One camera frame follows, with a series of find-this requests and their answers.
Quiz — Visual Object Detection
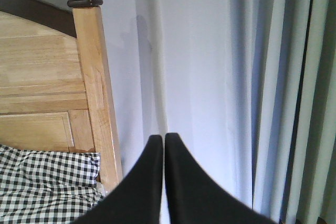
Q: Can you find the light blue curtain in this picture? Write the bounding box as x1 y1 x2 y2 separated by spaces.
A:
102 0 335 223

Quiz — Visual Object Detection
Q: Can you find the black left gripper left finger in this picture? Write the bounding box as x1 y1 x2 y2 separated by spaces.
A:
73 135 163 223

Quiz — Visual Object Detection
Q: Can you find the wooden bed frame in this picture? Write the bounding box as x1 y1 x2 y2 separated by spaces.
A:
1 0 122 193

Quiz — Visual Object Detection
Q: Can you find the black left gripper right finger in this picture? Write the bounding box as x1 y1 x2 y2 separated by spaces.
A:
165 133 272 224

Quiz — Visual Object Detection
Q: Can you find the black white checkered bedding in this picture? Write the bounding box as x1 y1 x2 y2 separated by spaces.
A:
1 145 103 223

